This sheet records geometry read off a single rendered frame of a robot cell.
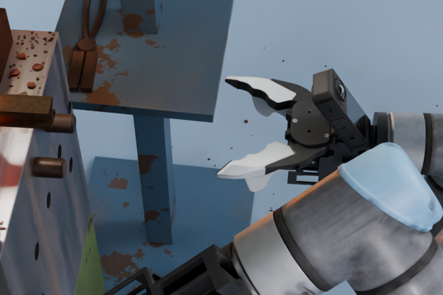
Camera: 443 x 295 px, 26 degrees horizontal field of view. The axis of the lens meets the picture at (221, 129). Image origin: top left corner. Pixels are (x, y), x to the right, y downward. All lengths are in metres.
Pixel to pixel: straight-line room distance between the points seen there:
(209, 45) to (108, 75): 0.18
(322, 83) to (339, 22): 1.64
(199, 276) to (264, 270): 0.05
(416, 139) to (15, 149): 0.51
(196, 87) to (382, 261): 0.91
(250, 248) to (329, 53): 1.92
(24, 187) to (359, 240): 0.62
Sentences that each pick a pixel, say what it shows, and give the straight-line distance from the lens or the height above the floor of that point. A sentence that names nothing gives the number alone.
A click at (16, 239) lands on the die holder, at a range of 1.23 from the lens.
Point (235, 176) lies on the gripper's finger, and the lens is 1.11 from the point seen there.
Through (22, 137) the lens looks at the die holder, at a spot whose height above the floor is 0.92.
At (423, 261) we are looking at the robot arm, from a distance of 0.74.
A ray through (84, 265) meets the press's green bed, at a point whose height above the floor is 0.44.
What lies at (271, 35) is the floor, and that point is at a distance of 2.67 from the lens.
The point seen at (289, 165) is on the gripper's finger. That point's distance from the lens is 1.11.
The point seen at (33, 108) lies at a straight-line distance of 1.17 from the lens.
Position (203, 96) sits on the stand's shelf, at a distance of 1.58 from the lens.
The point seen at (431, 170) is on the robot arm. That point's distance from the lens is 1.16.
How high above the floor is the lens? 1.89
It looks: 51 degrees down
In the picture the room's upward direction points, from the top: straight up
